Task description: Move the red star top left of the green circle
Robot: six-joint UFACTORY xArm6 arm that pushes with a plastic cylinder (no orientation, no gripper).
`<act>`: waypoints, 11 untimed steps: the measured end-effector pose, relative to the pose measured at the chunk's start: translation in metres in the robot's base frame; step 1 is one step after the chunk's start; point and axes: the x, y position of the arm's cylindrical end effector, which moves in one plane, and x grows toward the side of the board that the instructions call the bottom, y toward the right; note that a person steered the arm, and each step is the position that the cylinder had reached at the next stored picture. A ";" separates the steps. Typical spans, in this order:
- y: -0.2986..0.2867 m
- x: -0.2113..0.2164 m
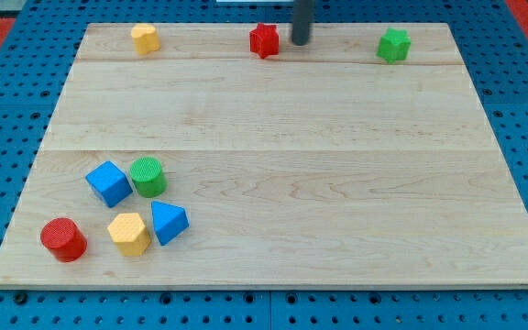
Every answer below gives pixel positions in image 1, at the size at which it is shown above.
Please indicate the blue cube block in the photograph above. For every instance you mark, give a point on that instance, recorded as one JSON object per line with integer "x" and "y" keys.
{"x": 109, "y": 184}

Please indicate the yellow hexagon block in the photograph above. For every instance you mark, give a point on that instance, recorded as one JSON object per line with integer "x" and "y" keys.
{"x": 130, "y": 235}

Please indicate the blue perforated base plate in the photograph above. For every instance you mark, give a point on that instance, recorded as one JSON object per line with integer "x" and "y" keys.
{"x": 35, "y": 60}

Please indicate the red star block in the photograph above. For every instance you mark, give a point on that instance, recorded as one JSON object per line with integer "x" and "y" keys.
{"x": 264, "y": 40}

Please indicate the blue triangle block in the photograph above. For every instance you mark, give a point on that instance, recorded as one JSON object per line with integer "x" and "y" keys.
{"x": 168, "y": 221}

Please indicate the green cylinder block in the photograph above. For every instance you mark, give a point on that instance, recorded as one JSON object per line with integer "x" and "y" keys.
{"x": 148, "y": 177}

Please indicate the light wooden board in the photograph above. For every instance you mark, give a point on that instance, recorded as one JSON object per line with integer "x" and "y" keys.
{"x": 320, "y": 168}

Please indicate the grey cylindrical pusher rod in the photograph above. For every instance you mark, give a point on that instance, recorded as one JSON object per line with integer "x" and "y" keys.
{"x": 302, "y": 19}

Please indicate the red cylinder block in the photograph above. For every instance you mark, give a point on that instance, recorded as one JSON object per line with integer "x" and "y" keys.
{"x": 63, "y": 239}

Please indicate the green star block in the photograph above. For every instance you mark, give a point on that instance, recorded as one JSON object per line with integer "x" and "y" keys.
{"x": 394, "y": 45}

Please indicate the yellow heart block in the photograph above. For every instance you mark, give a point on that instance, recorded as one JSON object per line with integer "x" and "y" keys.
{"x": 145, "y": 38}

